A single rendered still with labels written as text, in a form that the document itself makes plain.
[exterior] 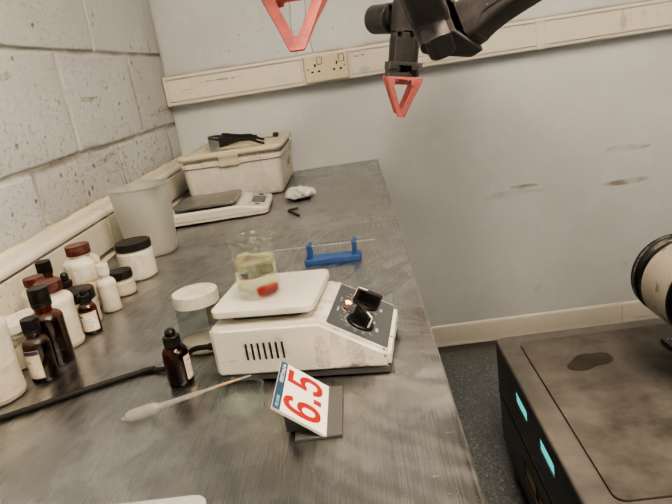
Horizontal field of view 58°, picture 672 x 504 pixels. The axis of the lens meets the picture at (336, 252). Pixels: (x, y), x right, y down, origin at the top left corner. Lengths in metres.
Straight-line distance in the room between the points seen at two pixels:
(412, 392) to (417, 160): 1.61
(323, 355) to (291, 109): 1.56
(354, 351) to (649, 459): 0.68
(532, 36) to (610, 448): 1.38
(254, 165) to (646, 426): 1.18
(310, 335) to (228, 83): 1.55
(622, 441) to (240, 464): 0.82
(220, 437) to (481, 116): 1.75
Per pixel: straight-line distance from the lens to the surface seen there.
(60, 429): 0.75
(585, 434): 1.27
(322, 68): 2.09
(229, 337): 0.70
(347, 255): 1.07
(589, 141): 2.32
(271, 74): 2.12
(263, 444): 0.61
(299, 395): 0.62
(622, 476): 1.18
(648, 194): 2.44
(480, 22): 0.99
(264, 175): 1.80
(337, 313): 0.70
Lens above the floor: 1.08
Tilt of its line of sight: 17 degrees down
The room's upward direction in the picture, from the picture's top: 9 degrees counter-clockwise
